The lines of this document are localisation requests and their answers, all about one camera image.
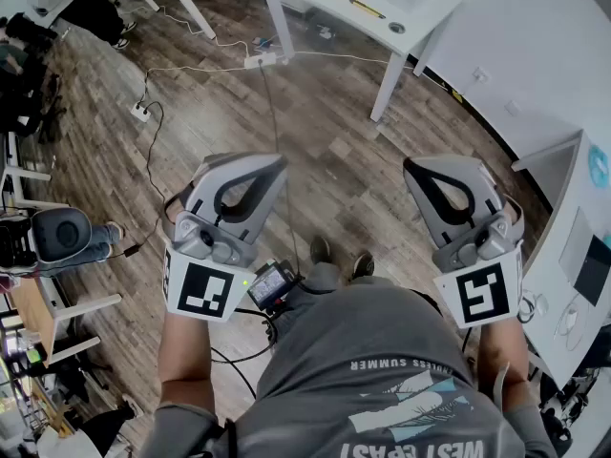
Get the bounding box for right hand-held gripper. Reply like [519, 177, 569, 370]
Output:
[403, 155, 526, 331]

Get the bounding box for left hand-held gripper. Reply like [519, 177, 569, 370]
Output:
[163, 153, 289, 323]

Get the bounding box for yellow black utility knife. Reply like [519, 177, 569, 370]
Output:
[348, 0, 387, 20]

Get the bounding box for person's right forearm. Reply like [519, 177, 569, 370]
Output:
[476, 316, 532, 412]

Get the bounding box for person's left forearm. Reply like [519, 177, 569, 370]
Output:
[157, 311, 216, 412]

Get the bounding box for person's left shoe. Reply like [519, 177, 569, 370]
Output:
[309, 235, 333, 265]

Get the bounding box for person's shoe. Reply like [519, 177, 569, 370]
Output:
[351, 251, 376, 280]
[309, 235, 333, 265]

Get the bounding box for person's right shoe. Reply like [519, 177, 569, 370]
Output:
[351, 251, 376, 280]

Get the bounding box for white cluttered desk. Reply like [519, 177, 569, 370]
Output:
[510, 130, 611, 390]

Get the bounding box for person's grey trousers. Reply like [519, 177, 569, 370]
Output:
[300, 260, 378, 300]

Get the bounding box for long white power strip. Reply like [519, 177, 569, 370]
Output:
[243, 51, 278, 70]

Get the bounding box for grey flat pad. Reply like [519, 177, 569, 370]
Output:
[558, 206, 594, 286]

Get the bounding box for long white desk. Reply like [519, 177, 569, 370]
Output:
[412, 0, 467, 78]

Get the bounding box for cyan round sticker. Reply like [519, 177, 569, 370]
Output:
[587, 143, 611, 190]

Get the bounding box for black flat pad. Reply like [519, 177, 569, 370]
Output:
[572, 234, 611, 307]

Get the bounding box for person's grey printed t-shirt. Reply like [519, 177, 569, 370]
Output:
[140, 281, 558, 458]

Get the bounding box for pale blue desk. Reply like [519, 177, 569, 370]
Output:
[116, 0, 217, 41]

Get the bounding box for black office chair base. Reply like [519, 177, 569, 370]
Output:
[538, 364, 602, 443]

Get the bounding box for black power cable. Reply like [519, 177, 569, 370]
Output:
[108, 100, 168, 260]
[257, 59, 303, 276]

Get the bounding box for white power cable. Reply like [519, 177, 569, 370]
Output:
[142, 64, 247, 109]
[117, 5, 252, 57]
[293, 49, 415, 72]

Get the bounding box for black device cable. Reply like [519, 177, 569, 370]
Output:
[209, 306, 281, 400]

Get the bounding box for white thin cable loops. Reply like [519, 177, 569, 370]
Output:
[517, 287, 596, 352]

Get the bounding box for grey lanyard strap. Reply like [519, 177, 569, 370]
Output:
[491, 363, 512, 412]

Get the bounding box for white stool frame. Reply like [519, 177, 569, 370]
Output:
[0, 131, 71, 209]

